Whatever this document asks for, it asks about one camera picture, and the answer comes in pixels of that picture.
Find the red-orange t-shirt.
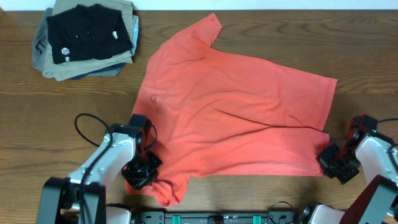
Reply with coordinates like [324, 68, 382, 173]
[133, 14, 337, 207]

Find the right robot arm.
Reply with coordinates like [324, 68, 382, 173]
[304, 114, 397, 224]

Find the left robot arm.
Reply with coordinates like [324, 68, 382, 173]
[36, 114, 162, 223]

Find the folded light blue garment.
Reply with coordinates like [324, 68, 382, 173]
[131, 15, 139, 55]

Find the folded grey garment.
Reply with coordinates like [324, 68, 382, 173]
[32, 7, 53, 72]

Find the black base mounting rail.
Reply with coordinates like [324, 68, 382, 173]
[105, 203, 312, 224]

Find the right black camera cable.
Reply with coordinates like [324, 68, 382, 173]
[377, 117, 398, 175]

